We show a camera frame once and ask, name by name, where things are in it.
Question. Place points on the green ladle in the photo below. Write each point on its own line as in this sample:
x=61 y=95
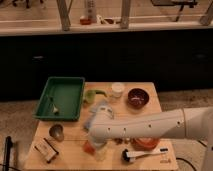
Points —
x=89 y=95

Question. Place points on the green plastic tray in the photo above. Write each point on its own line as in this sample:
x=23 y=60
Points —
x=67 y=93

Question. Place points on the small metal cup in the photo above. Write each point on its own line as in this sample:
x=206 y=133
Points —
x=56 y=132

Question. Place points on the blue sponge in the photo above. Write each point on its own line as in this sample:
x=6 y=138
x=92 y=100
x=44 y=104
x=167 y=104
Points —
x=88 y=122

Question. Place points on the orange apple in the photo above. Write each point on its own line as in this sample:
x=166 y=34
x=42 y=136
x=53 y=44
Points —
x=87 y=147

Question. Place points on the small cardboard box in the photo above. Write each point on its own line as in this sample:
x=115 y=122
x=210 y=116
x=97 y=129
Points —
x=44 y=147

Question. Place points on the dark brown bowl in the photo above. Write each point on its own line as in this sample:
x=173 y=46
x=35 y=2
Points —
x=137 y=98

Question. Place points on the red item on shelf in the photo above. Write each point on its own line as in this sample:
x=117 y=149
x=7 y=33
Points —
x=85 y=21

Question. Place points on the brown pine cone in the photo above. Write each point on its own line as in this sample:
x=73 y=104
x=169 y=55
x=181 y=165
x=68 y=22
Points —
x=120 y=140

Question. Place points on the white plastic cup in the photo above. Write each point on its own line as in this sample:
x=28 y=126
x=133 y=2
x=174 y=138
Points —
x=117 y=89

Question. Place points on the small object in tray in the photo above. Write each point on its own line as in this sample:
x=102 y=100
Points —
x=55 y=109

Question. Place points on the large orange bowl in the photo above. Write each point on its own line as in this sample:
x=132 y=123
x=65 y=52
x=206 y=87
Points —
x=145 y=144

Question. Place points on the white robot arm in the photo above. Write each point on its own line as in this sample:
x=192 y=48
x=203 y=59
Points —
x=187 y=123

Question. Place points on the black stand on floor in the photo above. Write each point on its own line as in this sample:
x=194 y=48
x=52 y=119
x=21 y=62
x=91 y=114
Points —
x=7 y=150

